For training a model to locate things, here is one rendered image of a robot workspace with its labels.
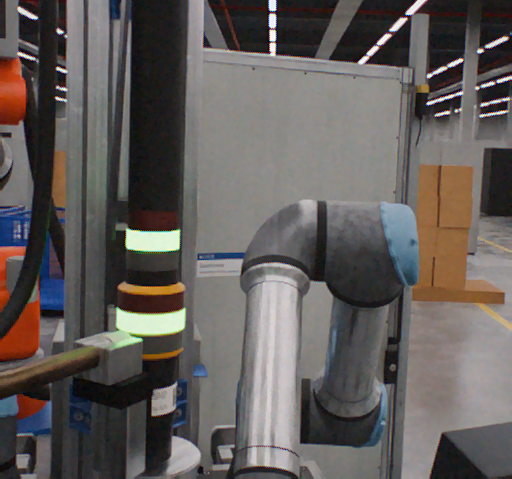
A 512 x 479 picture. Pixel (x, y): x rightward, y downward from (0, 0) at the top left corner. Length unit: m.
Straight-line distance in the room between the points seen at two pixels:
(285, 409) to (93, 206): 0.66
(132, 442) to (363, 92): 2.28
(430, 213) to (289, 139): 6.19
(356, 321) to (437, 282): 7.69
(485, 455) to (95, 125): 0.86
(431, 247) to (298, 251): 7.73
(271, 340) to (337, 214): 0.21
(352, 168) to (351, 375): 1.53
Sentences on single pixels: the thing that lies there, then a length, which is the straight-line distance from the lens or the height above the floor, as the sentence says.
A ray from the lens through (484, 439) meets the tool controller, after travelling 1.18.
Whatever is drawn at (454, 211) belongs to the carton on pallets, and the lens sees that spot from 8.66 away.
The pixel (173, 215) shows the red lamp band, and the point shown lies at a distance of 0.45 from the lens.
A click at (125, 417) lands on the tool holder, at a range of 0.45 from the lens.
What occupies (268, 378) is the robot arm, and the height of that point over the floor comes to 1.40.
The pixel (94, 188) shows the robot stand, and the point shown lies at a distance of 1.37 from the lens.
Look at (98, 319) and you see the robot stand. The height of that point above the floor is 1.34.
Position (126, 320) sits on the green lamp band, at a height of 1.56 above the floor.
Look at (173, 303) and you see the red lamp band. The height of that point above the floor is 1.57.
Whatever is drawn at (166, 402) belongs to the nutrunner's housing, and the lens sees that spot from 0.48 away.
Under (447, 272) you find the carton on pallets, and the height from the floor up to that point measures 0.33.
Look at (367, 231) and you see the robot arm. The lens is 0.97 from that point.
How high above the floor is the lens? 1.67
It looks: 6 degrees down
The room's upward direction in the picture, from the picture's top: 2 degrees clockwise
